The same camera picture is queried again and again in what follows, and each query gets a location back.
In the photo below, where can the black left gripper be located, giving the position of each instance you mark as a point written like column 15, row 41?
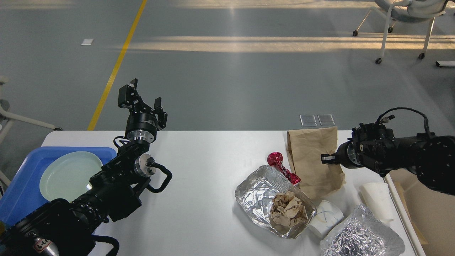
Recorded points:
column 141, row 125

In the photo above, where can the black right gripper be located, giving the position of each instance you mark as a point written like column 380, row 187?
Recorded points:
column 345, row 156

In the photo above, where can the white paper cup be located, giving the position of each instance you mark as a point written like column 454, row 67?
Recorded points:
column 327, row 216
column 378, row 199

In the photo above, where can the aluminium foil tray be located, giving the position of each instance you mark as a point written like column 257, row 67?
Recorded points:
column 255, row 196

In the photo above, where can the mint green plate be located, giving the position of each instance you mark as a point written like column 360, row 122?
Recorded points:
column 68, row 176

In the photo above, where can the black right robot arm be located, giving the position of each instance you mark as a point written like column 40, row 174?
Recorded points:
column 374, row 146

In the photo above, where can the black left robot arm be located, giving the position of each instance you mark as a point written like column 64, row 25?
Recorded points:
column 62, row 228

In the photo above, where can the right clear floor plate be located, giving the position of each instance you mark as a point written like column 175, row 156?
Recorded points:
column 326, row 120

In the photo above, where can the clear floor plate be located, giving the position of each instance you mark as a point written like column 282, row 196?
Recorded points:
column 308, row 120
column 326, row 120

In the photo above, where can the left clear floor plate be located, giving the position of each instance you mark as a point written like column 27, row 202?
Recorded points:
column 308, row 120

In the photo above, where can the red shiny wrapper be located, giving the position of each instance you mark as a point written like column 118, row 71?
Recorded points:
column 275, row 159

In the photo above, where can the crumpled brown paper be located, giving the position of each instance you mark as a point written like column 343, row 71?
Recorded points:
column 288, row 210

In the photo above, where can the crumpled foil tray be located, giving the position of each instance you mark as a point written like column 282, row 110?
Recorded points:
column 362, row 234

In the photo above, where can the white floor tag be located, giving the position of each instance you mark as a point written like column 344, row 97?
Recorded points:
column 87, row 42

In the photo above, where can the white plastic bin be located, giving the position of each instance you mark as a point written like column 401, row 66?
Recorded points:
column 432, row 214

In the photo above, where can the white chair base left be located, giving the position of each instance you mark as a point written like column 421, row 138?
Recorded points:
column 10, row 118

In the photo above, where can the blue plastic tray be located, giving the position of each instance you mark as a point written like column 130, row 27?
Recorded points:
column 23, row 195

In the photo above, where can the white bar on floor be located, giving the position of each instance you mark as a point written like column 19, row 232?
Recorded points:
column 445, row 63

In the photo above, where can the white rolling chair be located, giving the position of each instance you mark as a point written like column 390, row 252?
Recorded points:
column 406, row 11

